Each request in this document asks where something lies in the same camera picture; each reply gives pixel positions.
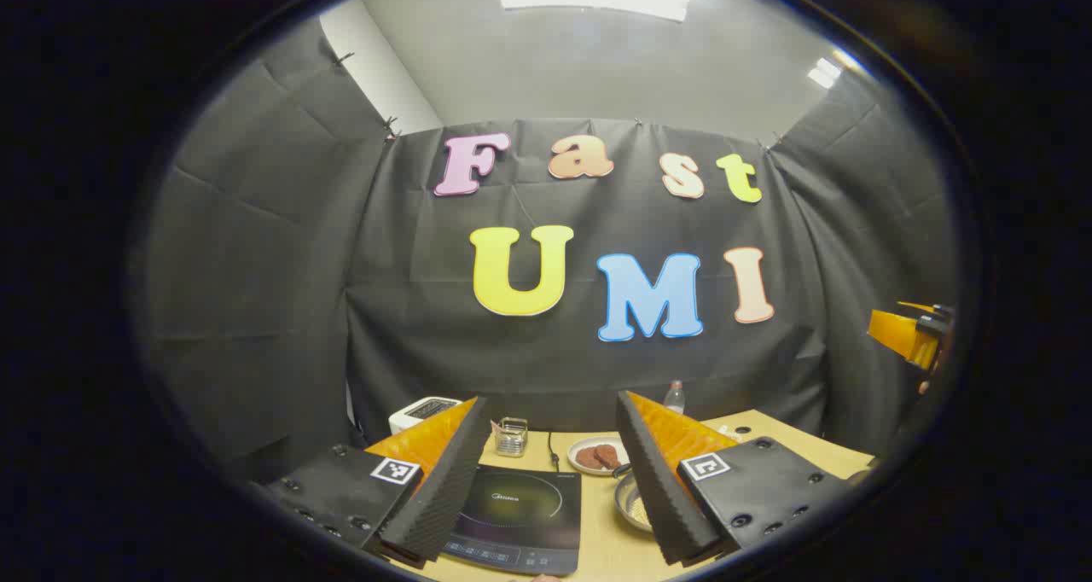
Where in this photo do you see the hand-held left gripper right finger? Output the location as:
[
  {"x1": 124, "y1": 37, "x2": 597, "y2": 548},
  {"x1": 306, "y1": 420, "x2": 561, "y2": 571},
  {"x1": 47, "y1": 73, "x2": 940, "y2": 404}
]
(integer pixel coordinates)
[{"x1": 615, "y1": 390, "x2": 877, "y2": 567}]

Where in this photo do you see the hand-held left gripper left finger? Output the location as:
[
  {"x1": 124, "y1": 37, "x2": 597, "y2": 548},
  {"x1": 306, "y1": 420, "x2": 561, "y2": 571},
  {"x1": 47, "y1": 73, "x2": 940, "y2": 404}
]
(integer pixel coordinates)
[{"x1": 254, "y1": 396, "x2": 494, "y2": 567}]

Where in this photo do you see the steel pot with black handle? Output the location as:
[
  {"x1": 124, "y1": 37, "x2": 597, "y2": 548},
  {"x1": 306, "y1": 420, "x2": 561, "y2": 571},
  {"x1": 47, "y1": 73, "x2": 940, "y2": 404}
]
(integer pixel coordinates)
[{"x1": 612, "y1": 463, "x2": 659, "y2": 534}]

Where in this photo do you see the black induction cooktop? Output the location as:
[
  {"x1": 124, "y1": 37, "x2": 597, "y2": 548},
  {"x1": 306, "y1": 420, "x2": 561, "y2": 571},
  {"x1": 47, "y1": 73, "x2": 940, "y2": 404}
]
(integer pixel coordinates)
[{"x1": 442, "y1": 464, "x2": 583, "y2": 576}]

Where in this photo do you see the white round plate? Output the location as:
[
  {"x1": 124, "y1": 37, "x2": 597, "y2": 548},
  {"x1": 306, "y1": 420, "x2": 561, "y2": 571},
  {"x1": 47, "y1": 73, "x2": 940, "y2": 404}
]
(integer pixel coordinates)
[{"x1": 567, "y1": 436, "x2": 630, "y2": 477}]

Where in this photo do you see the white toaster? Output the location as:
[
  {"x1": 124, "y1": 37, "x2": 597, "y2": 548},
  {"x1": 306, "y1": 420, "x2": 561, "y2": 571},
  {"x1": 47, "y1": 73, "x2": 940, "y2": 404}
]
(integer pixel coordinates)
[{"x1": 388, "y1": 397, "x2": 463, "y2": 435}]

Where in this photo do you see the black backdrop cloth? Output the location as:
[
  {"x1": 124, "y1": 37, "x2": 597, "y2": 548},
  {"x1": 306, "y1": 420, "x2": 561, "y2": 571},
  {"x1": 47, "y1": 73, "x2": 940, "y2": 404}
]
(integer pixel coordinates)
[{"x1": 136, "y1": 19, "x2": 961, "y2": 480}]

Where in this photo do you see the small wire basket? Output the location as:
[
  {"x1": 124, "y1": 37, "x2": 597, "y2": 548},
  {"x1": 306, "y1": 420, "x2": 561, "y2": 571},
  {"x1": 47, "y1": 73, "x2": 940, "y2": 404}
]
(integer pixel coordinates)
[{"x1": 495, "y1": 417, "x2": 529, "y2": 458}]

